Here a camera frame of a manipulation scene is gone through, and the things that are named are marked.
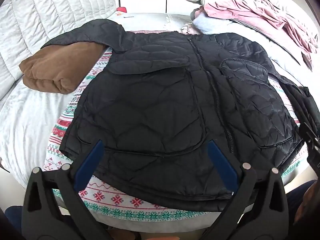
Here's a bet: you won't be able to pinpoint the light blue blanket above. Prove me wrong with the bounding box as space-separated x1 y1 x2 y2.
194 11 242 35

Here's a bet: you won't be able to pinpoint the grey quilted headboard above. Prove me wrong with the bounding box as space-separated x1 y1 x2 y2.
0 0 118 100

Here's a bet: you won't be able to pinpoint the black puffer jacket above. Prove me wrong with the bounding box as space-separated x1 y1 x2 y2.
281 76 313 130

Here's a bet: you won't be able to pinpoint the person's dark blue pants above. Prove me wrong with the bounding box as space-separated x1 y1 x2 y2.
2 205 25 240

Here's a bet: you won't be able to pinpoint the clear plastic wrap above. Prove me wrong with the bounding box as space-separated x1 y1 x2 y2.
164 14 192 30

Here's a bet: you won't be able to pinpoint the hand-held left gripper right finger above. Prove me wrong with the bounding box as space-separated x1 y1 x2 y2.
199 139 297 240

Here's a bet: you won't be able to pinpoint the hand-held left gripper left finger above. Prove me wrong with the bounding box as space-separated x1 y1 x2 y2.
21 139 111 240

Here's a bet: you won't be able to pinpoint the pink blanket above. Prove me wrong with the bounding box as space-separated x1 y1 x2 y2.
185 0 317 65

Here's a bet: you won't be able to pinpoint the dark grey cloth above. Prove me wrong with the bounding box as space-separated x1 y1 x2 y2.
189 8 202 21

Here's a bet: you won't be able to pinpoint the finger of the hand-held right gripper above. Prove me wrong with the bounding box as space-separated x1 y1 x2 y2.
299 87 320 142

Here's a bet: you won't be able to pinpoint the printed patterned blanket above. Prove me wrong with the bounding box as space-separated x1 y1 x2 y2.
43 29 309 218

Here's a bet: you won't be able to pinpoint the grey bed sheet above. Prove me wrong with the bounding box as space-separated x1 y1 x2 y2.
0 10 309 230

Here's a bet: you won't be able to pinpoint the brown folded garment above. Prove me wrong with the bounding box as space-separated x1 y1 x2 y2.
19 41 105 95

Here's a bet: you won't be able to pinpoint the black quilted jacket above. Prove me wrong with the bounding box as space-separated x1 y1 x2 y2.
41 19 304 212

